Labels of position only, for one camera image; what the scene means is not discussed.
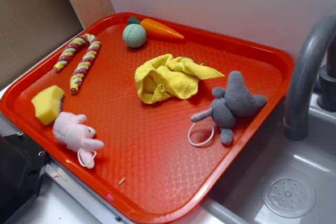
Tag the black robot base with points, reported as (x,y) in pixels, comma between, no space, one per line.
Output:
(23,164)

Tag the yellow cloth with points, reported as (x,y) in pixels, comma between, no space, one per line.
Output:
(165,76)

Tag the red plastic tray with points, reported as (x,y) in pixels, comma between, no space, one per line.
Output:
(165,176)

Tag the grey plush elephant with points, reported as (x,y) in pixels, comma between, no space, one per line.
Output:
(229,103)

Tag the orange toy carrot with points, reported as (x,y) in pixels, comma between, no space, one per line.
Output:
(156,29)

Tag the green dimpled ball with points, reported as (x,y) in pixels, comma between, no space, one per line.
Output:
(134,35)

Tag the pink plush rabbit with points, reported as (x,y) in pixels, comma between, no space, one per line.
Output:
(69,129)

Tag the yellow sponge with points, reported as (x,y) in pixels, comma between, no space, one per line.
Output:
(47,104)

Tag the grey toy sink basin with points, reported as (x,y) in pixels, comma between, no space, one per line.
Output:
(237,196)

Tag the grey toy faucet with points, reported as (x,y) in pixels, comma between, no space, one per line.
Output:
(315,67)

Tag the sink drain strainer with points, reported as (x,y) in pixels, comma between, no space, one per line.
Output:
(288,195)

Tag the brown cardboard panel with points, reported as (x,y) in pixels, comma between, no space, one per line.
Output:
(31,29)

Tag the striped rope candy cane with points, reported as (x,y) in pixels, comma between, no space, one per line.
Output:
(86,62)

